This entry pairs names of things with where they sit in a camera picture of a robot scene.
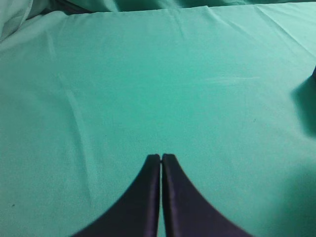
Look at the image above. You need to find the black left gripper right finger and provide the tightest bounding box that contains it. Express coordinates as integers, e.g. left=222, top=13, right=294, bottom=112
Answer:
left=162, top=154, right=251, bottom=237

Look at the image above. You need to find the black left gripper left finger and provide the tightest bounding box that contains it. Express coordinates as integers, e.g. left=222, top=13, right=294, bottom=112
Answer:
left=74, top=154, right=160, bottom=237

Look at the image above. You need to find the dark foam cube with groove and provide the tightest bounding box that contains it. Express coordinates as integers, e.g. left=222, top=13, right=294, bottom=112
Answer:
left=312, top=67, right=316, bottom=79

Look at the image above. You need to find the green table cloth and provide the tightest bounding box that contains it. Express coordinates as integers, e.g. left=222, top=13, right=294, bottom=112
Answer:
left=0, top=2, right=316, bottom=237

